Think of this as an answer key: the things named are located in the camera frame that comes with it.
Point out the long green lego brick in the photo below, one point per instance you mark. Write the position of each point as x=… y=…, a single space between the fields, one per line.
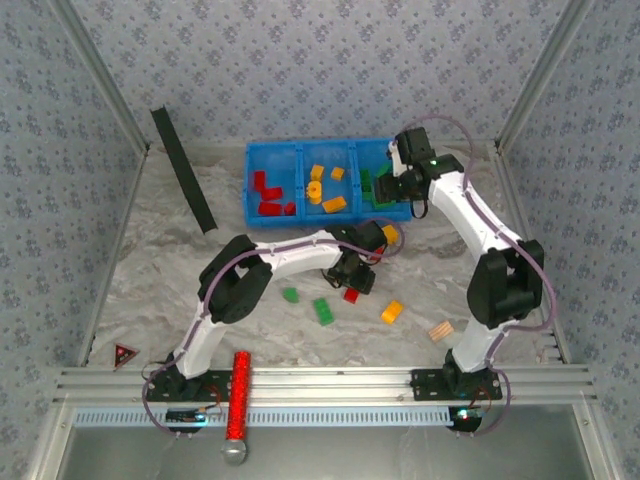
x=386 y=204

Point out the yellow lego brick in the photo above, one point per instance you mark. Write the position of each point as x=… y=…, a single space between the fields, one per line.
x=334 y=204
x=390 y=234

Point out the small orange lego brick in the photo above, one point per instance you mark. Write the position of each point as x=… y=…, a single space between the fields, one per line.
x=337 y=173

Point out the round yellow lego piece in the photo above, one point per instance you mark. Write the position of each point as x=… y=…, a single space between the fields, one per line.
x=309 y=194

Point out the small red lego brick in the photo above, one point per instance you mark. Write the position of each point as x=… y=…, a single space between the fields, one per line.
x=290 y=208

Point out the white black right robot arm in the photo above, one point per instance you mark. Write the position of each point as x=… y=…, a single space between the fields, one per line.
x=470 y=215

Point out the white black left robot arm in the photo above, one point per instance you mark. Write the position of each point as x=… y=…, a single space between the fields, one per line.
x=300 y=256

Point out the small ridged wooden block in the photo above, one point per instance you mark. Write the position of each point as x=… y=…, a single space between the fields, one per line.
x=441 y=332

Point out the blue three-compartment bin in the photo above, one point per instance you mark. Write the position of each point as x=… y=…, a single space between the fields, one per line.
x=277 y=160

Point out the red glitter microphone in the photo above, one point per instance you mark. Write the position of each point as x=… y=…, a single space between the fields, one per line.
x=240 y=390

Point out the grey metal panel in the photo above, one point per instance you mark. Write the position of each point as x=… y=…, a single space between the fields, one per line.
x=350 y=450

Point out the small circuit board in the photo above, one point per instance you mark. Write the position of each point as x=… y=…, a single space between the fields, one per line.
x=467 y=415
x=182 y=415

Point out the long black bar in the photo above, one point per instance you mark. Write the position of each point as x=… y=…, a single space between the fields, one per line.
x=182 y=170

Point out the red triangle sign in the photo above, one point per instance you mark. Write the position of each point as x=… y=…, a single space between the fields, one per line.
x=124 y=356

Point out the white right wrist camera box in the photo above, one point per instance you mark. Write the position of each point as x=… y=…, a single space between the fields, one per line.
x=398 y=160

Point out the aluminium front rail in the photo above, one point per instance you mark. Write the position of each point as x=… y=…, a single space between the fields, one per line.
x=325 y=385

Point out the aluminium side rail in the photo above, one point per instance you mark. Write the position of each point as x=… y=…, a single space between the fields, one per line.
x=132 y=200
x=514 y=200

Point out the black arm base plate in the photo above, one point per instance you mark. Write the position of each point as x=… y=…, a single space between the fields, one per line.
x=425 y=387
x=215 y=382

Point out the aluminium corner post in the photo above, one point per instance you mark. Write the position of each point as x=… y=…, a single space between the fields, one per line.
x=545 y=75

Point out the aluminium back rail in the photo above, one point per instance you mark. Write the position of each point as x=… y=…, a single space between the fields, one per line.
x=210 y=145

